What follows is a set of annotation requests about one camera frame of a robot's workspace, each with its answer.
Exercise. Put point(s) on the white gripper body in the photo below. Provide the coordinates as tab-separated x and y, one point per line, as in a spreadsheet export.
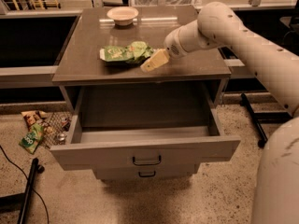
172	47

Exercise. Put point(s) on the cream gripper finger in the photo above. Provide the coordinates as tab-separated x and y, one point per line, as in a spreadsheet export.
159	58

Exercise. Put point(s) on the green jalapeno chip bag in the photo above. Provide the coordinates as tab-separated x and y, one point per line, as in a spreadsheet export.
134	53

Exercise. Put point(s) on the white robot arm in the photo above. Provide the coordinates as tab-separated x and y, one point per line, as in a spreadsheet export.
276	197

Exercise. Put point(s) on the grey drawer cabinet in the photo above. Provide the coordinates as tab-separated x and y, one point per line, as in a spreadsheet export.
80	64

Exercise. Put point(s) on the open grey top drawer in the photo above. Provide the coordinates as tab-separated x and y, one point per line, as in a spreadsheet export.
113	123

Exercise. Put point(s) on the grey lower drawer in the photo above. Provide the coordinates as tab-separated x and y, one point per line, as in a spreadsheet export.
165	171

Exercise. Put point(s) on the brown snack bag on floor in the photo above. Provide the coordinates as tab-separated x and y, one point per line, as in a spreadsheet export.
35	116

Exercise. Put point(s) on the green snack bag on floor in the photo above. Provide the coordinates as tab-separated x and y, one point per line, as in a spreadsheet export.
33	138

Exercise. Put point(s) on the white bowl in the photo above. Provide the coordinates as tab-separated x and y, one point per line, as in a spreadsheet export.
122	16

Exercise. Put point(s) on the soda can in basket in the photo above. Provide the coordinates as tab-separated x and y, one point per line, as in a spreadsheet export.
61	137

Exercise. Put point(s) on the black top drawer handle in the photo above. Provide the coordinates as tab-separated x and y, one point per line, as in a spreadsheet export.
151	162

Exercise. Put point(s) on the black drawer handle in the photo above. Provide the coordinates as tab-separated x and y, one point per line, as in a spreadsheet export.
147	174
151	162

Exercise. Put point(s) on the black lower drawer handle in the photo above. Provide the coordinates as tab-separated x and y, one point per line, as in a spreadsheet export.
147	174

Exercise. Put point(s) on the wire mesh basket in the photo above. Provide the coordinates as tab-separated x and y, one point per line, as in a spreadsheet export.
58	122

